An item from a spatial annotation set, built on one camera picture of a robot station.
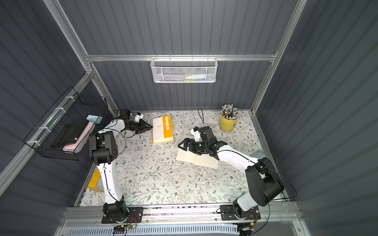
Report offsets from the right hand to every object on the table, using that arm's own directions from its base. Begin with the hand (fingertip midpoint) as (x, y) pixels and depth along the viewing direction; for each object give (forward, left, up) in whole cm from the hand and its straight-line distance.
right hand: (183, 149), depth 82 cm
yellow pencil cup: (+23, -29, -7) cm, 38 cm away
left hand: (+21, +23, -7) cm, 32 cm away
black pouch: (-3, +52, +17) cm, 55 cm away
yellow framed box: (-17, +46, -4) cm, 49 cm away
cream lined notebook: (0, -14, -13) cm, 19 cm away
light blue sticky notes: (+12, +49, +12) cm, 52 cm away
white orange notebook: (+20, +16, -9) cm, 27 cm away
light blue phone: (+3, -47, -11) cm, 48 cm away
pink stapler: (-10, +46, +17) cm, 50 cm away
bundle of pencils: (+25, -29, +4) cm, 38 cm away
